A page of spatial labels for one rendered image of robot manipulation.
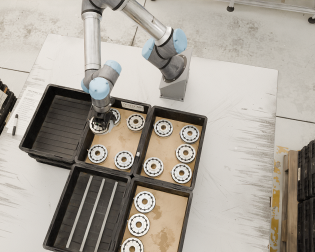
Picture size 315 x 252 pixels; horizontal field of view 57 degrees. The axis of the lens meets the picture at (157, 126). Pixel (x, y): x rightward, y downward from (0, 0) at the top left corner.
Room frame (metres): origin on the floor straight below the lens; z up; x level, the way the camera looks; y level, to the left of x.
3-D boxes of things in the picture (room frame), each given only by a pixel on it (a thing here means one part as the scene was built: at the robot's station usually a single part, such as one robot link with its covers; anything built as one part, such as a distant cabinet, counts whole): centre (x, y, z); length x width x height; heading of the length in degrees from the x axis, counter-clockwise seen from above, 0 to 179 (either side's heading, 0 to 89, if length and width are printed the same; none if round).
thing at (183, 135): (0.59, -0.17, 0.86); 0.10 x 0.10 x 0.01
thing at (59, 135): (0.67, 0.51, 0.87); 0.40 x 0.30 x 0.11; 164
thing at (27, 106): (0.85, 0.77, 0.70); 0.33 x 0.23 x 0.01; 166
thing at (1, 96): (1.10, 1.20, 0.41); 0.31 x 0.02 x 0.16; 166
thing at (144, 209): (0.25, 0.08, 0.86); 0.10 x 0.10 x 0.01
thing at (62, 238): (0.21, 0.33, 0.87); 0.40 x 0.30 x 0.11; 164
